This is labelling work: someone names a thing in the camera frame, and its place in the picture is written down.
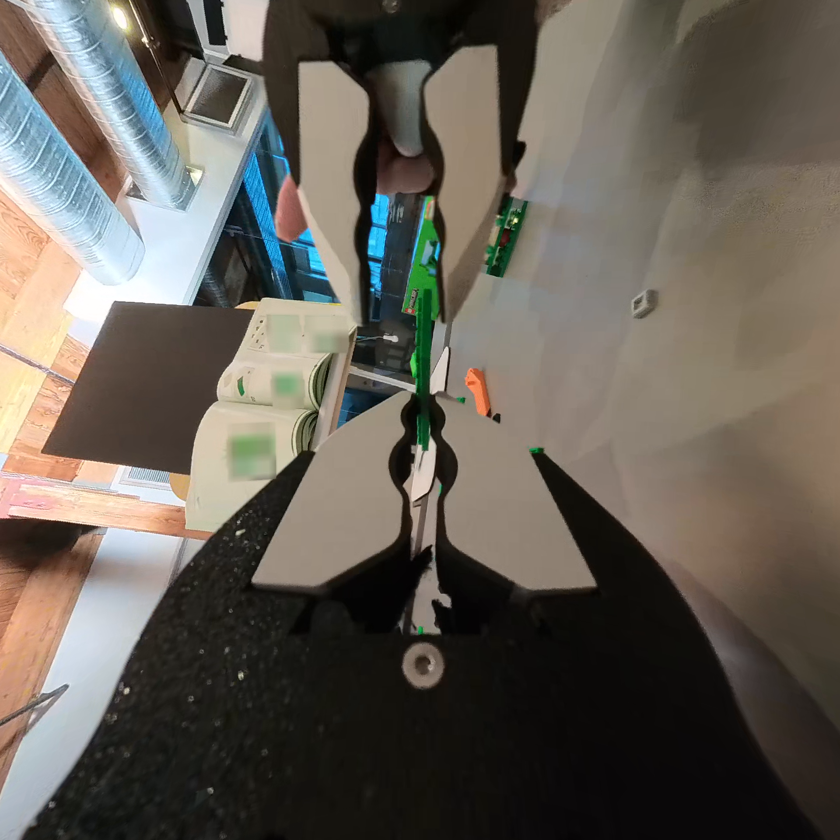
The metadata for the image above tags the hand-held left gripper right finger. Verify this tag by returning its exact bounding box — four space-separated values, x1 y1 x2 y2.
432 395 598 597

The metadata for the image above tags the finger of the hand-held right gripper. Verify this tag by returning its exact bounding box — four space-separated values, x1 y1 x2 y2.
422 43 504 322
297 59 376 324

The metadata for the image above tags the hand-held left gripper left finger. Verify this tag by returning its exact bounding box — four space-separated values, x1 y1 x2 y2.
251 391 418 597

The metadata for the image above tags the green lego baseplate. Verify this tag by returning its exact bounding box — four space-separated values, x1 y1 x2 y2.
413 287 439 454

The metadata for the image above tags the small green lego model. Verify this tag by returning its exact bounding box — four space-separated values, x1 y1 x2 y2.
486 197 530 278

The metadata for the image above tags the green lego box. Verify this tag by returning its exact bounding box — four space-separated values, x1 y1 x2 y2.
402 196 442 317

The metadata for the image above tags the person's right hand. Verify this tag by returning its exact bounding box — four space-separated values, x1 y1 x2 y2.
274 141 435 242

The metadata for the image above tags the large blue-lit window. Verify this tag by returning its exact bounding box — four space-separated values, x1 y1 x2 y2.
193 108 424 332

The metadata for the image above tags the open instruction booklet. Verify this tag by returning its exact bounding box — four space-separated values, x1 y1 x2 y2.
185 297 358 529

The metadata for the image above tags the white book stand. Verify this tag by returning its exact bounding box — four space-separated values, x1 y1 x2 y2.
169 298 454 526

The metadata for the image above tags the white ceiling vent grille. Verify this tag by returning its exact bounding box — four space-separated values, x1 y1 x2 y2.
180 62 254 136

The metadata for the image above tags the orange brick separator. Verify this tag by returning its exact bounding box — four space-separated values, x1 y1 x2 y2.
465 367 493 418

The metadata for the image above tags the black flat panel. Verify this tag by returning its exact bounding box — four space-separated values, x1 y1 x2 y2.
41 301 258 475

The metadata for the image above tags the wooden pillar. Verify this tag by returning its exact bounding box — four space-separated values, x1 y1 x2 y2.
0 471 212 540

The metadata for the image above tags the black metal rod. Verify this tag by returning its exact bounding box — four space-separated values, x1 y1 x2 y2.
0 682 70 727

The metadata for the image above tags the white wall vent grille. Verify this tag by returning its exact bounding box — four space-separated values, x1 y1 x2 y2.
120 465 177 492

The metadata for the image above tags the silver ventilation duct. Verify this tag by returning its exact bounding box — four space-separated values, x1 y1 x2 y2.
26 0 204 212
0 56 145 286

